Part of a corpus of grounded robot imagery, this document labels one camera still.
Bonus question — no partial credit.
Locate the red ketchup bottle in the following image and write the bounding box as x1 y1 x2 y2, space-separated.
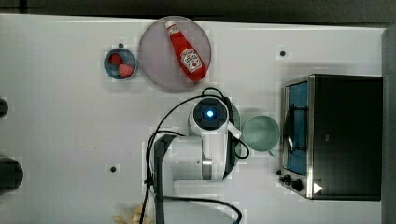
165 21 207 82

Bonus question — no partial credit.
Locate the black cylinder post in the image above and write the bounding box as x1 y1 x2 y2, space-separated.
0 158 23 195
0 99 9 118

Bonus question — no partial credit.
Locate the peeled banana toy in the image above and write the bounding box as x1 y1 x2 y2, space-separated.
112 204 143 224

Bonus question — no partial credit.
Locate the red strawberry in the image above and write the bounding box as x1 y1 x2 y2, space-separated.
119 64 134 79
109 53 123 65

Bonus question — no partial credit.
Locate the black toaster oven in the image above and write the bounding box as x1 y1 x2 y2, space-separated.
276 74 383 201

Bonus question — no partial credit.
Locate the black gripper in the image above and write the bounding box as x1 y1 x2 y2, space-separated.
224 97 237 179

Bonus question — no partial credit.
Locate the blue small bowl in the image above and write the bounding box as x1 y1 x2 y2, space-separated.
104 48 138 80

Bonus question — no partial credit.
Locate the grey round plate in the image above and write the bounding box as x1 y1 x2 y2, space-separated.
138 16 211 91

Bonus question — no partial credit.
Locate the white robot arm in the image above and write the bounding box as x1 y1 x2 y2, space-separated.
148 96 242 224

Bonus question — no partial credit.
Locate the green mug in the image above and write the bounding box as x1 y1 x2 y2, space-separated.
243 115 280 157

